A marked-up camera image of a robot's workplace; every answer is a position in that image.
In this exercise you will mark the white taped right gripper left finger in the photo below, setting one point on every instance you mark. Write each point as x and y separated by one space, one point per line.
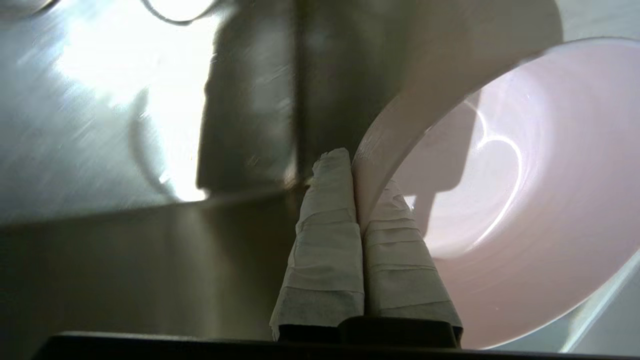
325 260

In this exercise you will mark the stainless steel sink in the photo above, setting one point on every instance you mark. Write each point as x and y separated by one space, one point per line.
100 150

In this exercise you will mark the pink bowl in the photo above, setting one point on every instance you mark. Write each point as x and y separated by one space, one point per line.
550 200

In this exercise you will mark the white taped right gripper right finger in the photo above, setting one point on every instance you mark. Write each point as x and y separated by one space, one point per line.
400 270

